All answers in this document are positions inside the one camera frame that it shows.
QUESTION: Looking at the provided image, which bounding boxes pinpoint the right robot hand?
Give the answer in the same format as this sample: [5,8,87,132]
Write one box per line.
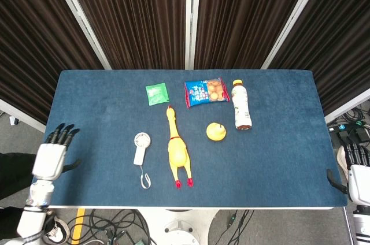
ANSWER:
[326,137,370,207]

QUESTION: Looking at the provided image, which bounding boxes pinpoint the yellow floor tape strip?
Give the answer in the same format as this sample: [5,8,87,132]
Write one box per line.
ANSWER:
[70,208,87,245]

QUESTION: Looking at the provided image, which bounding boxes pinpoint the black cable tangle with adapters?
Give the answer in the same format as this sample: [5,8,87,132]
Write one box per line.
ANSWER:
[326,102,370,145]

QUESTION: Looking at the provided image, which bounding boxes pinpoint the blue table cloth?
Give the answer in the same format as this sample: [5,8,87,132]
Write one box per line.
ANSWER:
[31,69,347,208]

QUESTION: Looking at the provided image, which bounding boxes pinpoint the black trouser leg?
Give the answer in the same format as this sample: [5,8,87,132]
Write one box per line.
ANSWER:
[0,151,39,240]

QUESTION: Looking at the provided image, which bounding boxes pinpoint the black floor cable bundle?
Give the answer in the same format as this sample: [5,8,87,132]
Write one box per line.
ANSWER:
[65,209,153,245]

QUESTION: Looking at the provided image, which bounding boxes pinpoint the blue snack bag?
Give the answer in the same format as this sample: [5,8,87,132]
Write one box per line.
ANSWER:
[184,77,231,109]

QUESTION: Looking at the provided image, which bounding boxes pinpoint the tea bottle with yellow cap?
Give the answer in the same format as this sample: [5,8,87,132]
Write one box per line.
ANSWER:
[231,79,253,131]

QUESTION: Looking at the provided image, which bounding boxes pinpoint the white handheld fan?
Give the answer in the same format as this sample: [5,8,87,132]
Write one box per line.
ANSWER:
[133,132,152,190]

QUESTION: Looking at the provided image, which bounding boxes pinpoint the white table frame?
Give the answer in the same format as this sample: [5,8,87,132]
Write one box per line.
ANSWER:
[43,205,347,211]

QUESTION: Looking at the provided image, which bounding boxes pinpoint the grey sneaker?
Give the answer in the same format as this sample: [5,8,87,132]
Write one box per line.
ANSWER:
[42,216,71,243]

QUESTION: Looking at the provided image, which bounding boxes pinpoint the black cable with green plug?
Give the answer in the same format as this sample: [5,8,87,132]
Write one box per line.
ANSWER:
[213,209,255,245]

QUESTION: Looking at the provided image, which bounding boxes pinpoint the brown partition panel white frame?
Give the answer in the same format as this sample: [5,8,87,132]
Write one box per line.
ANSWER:
[0,0,112,133]
[192,0,329,70]
[62,0,194,70]
[261,0,370,124]

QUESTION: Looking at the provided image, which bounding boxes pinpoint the yellow toy pear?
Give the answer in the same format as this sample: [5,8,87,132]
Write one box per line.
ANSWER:
[206,122,227,142]

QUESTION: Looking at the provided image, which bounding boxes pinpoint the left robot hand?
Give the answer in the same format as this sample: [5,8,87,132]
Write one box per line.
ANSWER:
[31,122,83,181]

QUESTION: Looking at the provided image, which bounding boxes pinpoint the yellow rubber chicken toy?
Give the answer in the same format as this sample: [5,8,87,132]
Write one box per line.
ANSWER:
[166,105,195,190]

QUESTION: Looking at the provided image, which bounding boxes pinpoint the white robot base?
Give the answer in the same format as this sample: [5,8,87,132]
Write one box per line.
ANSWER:
[140,209,221,245]

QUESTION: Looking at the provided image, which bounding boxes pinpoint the green foil packet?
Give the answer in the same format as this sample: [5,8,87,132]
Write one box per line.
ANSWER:
[145,82,171,106]

